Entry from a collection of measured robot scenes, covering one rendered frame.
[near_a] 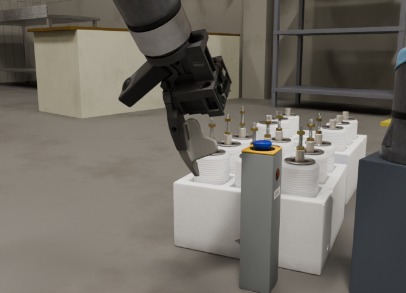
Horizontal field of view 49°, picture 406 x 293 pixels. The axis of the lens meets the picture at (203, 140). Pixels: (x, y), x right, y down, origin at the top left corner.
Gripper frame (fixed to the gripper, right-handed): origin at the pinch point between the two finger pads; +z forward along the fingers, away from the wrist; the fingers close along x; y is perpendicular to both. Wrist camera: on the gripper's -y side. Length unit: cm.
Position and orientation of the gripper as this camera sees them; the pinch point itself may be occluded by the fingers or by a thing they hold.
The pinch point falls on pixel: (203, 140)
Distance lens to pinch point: 73.4
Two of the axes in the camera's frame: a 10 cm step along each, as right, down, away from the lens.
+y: 9.2, -0.8, -3.8
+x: 2.0, -7.5, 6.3
